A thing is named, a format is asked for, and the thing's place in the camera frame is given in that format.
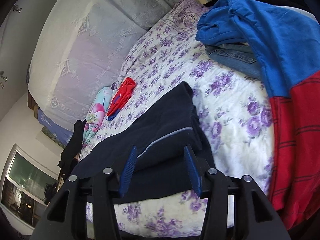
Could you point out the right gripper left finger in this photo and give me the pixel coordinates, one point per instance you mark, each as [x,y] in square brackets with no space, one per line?
[65,216]

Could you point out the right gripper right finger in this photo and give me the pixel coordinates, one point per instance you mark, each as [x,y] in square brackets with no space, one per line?
[254,215]

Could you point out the dark navy pants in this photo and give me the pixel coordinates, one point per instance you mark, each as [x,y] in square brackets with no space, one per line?
[151,156]

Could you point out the black garment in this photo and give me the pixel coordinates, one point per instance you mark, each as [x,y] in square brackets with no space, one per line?
[68,160]

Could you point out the blue patterned pillow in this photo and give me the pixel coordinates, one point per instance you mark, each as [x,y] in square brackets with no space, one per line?
[59,133]

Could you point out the turquoise floral folded blanket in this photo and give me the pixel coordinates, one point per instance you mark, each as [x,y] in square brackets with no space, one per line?
[96,114]

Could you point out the red and blue small garment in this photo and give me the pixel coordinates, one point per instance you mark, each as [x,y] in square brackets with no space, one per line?
[121,97]

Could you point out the blue denim jeans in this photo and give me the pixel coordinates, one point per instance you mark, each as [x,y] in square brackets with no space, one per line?
[236,56]

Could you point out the blue and red hoodie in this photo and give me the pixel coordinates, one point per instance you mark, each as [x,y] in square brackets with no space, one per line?
[286,46]

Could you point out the white lace bed cover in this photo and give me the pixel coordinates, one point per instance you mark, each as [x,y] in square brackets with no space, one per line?
[81,49]

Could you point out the window with white frame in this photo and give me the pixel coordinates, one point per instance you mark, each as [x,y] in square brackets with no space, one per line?
[23,183]

